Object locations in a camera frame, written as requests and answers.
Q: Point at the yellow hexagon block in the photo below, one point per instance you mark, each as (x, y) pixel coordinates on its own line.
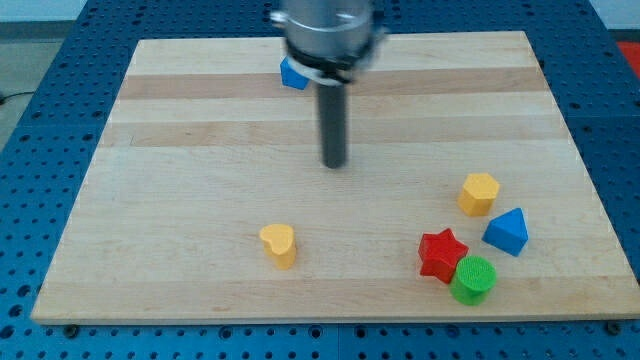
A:
(478, 193)

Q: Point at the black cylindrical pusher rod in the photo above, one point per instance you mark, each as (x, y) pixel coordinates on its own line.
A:
(332, 113)

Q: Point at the wooden board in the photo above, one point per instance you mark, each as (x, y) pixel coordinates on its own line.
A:
(204, 147)

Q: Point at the blue cube block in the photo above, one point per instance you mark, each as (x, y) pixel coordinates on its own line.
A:
(290, 77)

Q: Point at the blue triangle block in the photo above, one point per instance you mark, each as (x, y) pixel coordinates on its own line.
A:
(508, 232)

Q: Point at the green cylinder block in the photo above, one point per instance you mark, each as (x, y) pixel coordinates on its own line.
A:
(473, 280)

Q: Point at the red star block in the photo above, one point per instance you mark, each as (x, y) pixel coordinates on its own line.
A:
(439, 254)

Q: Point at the yellow heart block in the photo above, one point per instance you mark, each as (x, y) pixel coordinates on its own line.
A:
(279, 243)

